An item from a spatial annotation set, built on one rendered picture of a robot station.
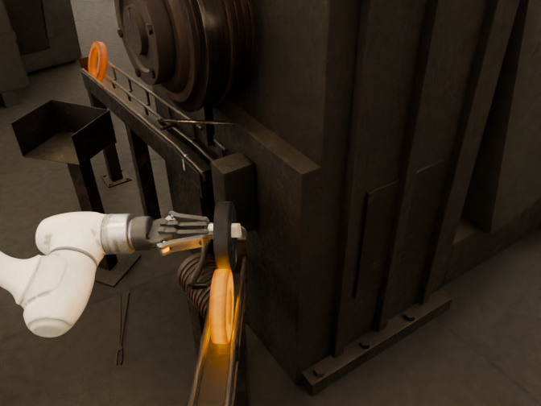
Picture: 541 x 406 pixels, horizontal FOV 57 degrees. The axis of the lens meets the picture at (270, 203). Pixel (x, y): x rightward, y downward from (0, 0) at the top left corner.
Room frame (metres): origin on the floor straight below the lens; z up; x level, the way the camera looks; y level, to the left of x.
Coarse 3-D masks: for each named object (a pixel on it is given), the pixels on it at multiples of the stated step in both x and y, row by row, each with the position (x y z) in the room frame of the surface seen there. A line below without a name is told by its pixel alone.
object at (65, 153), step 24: (24, 120) 1.60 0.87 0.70; (48, 120) 1.70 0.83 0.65; (72, 120) 1.71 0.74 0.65; (96, 120) 1.57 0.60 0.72; (24, 144) 1.57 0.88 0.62; (48, 144) 1.63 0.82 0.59; (72, 144) 1.61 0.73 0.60; (96, 144) 1.54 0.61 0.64; (72, 168) 1.56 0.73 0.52; (96, 192) 1.59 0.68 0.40; (120, 264) 1.58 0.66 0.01
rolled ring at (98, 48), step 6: (96, 42) 2.30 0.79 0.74; (90, 48) 2.34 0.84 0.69; (96, 48) 2.30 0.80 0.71; (102, 48) 2.25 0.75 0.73; (90, 54) 2.33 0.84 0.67; (96, 54) 2.33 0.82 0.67; (102, 54) 2.22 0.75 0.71; (90, 60) 2.32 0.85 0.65; (96, 60) 2.33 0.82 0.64; (102, 60) 2.21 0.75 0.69; (90, 66) 2.30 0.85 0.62; (96, 66) 2.32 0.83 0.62; (102, 66) 2.20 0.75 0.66; (90, 72) 2.27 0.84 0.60; (96, 72) 2.21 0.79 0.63; (102, 72) 2.20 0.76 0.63; (102, 78) 2.21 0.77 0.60
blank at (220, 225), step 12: (228, 204) 0.86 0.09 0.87; (216, 216) 0.82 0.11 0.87; (228, 216) 0.82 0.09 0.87; (216, 228) 0.80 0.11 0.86; (228, 228) 0.80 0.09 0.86; (216, 240) 0.78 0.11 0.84; (228, 240) 0.78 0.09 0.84; (216, 252) 0.77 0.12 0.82; (228, 252) 0.77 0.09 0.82; (216, 264) 0.77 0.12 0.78; (228, 264) 0.77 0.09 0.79
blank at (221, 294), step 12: (216, 276) 0.72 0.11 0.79; (228, 276) 0.72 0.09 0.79; (216, 288) 0.69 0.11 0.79; (228, 288) 0.71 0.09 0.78; (216, 300) 0.67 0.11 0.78; (228, 300) 0.69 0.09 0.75; (216, 312) 0.65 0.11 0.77; (228, 312) 0.72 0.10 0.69; (216, 324) 0.64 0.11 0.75; (228, 324) 0.67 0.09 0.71; (216, 336) 0.63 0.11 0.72; (228, 336) 0.65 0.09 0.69
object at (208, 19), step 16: (192, 0) 1.17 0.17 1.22; (208, 0) 1.17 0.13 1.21; (208, 16) 1.16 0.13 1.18; (224, 16) 1.18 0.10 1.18; (208, 32) 1.14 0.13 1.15; (224, 32) 1.17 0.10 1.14; (208, 48) 1.13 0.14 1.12; (224, 48) 1.16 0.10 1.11; (208, 64) 1.13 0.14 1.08; (224, 64) 1.17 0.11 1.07; (208, 80) 1.14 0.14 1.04; (224, 80) 1.18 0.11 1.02; (208, 96) 1.17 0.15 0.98; (192, 112) 1.24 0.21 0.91
